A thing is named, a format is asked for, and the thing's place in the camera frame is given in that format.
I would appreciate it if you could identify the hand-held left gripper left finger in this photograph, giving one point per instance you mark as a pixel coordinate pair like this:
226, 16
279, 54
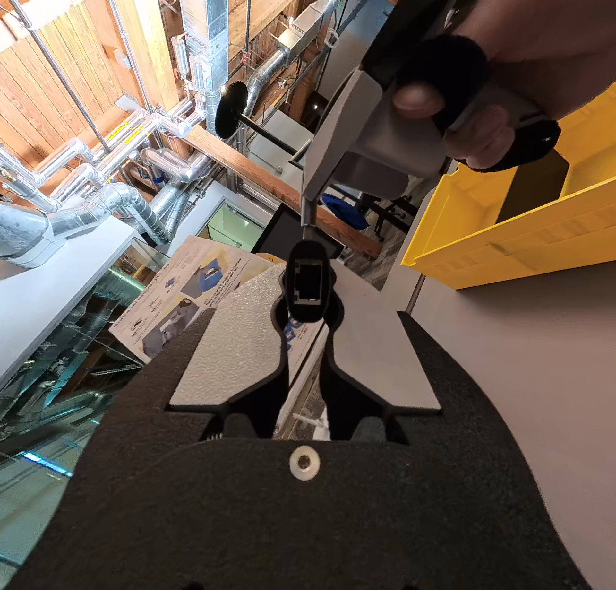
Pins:
226, 354

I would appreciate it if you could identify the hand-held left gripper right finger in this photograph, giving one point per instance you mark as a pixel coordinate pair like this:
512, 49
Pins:
380, 354

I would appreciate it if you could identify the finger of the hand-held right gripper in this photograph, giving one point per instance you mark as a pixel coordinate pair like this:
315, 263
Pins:
337, 132
375, 180

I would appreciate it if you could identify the grey slim USB hub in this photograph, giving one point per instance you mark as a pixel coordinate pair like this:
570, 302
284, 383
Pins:
308, 310

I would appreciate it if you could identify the yellow plastic bin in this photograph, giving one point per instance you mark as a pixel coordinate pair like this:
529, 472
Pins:
529, 248

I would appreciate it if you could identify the person's right hand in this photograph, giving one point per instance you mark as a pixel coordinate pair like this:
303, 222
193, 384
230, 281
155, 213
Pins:
553, 31

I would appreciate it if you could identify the blue jacket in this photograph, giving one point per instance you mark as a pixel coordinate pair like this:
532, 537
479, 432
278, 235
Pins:
346, 212

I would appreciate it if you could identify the dark metal bar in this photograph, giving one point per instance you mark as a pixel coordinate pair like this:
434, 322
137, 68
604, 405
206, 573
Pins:
415, 294

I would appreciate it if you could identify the printed instruction poster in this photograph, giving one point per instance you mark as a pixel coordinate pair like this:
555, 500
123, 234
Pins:
192, 282

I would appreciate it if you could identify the black framed screen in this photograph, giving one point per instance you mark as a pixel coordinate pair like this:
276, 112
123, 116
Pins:
279, 233

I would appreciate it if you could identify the black divider plate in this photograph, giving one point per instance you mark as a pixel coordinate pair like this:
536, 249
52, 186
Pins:
534, 185

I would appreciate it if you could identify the cluster of silver insulated pipes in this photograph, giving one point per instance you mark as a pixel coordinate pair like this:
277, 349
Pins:
96, 205

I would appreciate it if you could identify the wooden support post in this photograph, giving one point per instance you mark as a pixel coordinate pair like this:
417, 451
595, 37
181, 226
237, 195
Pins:
250, 171

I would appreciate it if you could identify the foil-wrapped air duct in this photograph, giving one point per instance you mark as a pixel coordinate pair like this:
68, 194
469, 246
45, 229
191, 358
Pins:
207, 22

